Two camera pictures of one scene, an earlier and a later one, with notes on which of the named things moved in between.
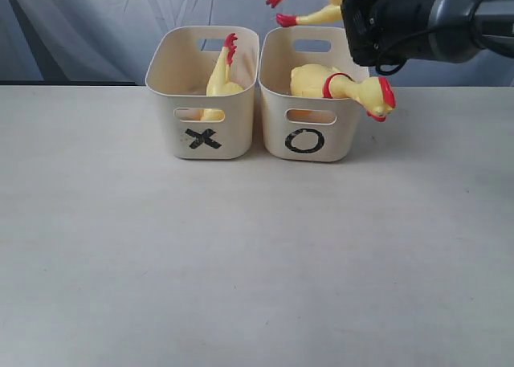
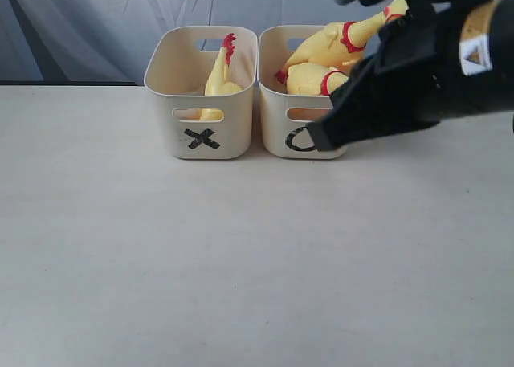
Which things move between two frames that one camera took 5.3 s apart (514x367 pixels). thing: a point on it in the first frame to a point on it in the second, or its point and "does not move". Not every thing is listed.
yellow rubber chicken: (329, 14) to (345, 42)
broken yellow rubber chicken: (218, 82) does not move
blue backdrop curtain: (99, 33) does not move
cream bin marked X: (180, 63) does not move
